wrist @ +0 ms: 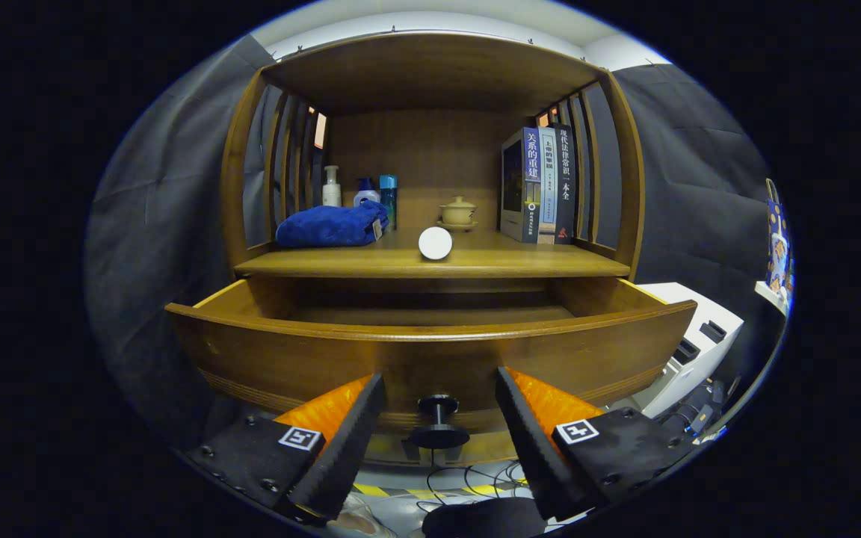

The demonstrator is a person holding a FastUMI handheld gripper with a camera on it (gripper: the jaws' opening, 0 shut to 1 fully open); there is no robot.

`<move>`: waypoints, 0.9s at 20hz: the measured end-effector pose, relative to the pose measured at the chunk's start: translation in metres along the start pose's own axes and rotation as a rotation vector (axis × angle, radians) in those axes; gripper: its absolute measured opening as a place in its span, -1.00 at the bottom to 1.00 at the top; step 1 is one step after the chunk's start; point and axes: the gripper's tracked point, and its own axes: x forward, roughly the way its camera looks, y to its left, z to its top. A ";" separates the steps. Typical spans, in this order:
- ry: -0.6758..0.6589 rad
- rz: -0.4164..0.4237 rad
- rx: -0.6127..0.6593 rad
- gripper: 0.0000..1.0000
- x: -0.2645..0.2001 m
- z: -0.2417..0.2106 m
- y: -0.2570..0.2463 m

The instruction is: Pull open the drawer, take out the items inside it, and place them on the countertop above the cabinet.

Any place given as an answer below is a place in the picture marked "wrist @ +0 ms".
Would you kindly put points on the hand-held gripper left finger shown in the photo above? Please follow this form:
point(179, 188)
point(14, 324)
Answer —
point(348, 448)

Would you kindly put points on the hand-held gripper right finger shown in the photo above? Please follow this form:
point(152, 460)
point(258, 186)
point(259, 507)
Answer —
point(535, 448)

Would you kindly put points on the black drawer knob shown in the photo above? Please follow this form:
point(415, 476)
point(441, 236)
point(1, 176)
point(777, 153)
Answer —
point(438, 437)

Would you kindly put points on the wooden drawer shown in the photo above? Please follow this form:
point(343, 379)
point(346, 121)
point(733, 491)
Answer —
point(288, 359)

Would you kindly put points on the white green cleanser tube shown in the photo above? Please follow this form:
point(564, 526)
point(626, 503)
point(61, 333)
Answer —
point(435, 243)

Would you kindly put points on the wooden countertop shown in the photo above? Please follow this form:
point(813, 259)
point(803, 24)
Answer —
point(520, 258)

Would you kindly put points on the white drawer cabinet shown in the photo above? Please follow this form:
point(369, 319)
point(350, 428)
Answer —
point(699, 314)

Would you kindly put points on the wooden cabinet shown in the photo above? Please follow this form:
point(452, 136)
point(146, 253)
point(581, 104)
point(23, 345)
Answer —
point(430, 71)

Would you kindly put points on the blue folded towel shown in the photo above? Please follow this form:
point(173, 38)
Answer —
point(326, 228)

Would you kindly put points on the beige lidded teacup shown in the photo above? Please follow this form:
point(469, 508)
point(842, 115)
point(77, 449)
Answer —
point(457, 213)

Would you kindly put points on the white bottle with blue cap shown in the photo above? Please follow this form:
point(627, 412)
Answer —
point(367, 196)

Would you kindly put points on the white pump bottle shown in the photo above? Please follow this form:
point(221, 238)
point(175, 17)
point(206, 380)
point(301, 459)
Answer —
point(332, 193)

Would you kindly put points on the teal bottle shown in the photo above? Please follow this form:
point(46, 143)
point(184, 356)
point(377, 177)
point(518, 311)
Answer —
point(389, 194)

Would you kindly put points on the blue spine book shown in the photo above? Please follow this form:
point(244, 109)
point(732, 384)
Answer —
point(531, 179)

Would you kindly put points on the pale grey spine book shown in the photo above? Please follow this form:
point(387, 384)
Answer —
point(548, 179)

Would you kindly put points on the black spine book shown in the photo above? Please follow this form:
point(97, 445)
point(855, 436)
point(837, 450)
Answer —
point(565, 179)

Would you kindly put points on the white side table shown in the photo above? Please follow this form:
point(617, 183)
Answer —
point(773, 295)

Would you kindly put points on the blue dotted gift bag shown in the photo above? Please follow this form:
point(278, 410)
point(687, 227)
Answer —
point(777, 239)

